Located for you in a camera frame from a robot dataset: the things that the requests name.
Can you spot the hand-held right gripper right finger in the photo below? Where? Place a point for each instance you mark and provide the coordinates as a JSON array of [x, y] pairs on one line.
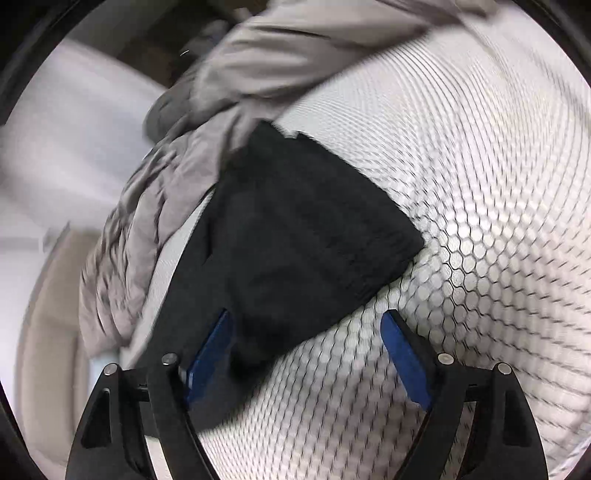
[[406, 357]]

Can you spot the dark grey pillow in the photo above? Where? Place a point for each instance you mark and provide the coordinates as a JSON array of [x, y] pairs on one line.
[[166, 115]]

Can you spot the white hexagon-pattern mattress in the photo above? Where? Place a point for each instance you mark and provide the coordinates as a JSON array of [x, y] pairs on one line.
[[485, 184]]

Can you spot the black pants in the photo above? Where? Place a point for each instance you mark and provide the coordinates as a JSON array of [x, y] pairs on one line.
[[300, 230]]

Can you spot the grey quilted comforter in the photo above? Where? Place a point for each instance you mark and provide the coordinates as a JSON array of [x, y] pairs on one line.
[[258, 60]]

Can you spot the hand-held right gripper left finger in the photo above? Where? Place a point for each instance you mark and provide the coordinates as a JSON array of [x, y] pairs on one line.
[[207, 357]]

